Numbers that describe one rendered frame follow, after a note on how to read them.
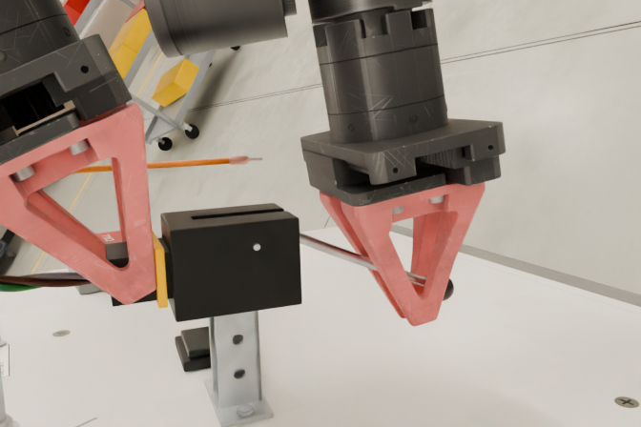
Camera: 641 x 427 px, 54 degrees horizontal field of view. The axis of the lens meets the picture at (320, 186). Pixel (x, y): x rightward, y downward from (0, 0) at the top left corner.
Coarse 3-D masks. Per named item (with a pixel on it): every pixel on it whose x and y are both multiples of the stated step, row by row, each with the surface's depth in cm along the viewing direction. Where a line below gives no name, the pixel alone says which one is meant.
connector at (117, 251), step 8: (160, 240) 29; (112, 248) 27; (120, 248) 27; (168, 248) 27; (112, 256) 26; (120, 256) 26; (128, 256) 26; (168, 256) 26; (120, 264) 26; (168, 264) 26; (168, 272) 27; (168, 280) 27; (168, 288) 27; (112, 296) 26; (144, 296) 26; (152, 296) 26; (168, 296) 27; (120, 304) 26
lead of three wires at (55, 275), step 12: (0, 276) 24; (12, 276) 24; (24, 276) 25; (36, 276) 25; (48, 276) 26; (60, 276) 26; (72, 276) 26; (0, 288) 24; (12, 288) 24; (24, 288) 25; (36, 288) 26
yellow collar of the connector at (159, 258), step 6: (156, 240) 27; (156, 246) 26; (156, 252) 26; (162, 252) 26; (156, 258) 26; (162, 258) 26; (156, 264) 26; (162, 264) 26; (156, 270) 26; (162, 270) 26; (156, 276) 26; (162, 276) 26; (156, 282) 26; (162, 282) 26; (156, 288) 26; (162, 288) 26; (156, 294) 26; (162, 294) 26; (156, 300) 27; (162, 300) 26; (162, 306) 26
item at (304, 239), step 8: (304, 240) 30; (312, 240) 30; (320, 240) 30; (256, 248) 27; (320, 248) 30; (328, 248) 30; (336, 248) 30; (336, 256) 31; (344, 256) 31; (352, 256) 31; (360, 256) 31; (360, 264) 31; (368, 264) 31; (408, 272) 32; (416, 280) 32; (424, 280) 32
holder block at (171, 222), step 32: (192, 224) 27; (224, 224) 27; (256, 224) 27; (288, 224) 27; (192, 256) 26; (224, 256) 27; (256, 256) 27; (288, 256) 28; (192, 288) 26; (224, 288) 27; (256, 288) 27; (288, 288) 28
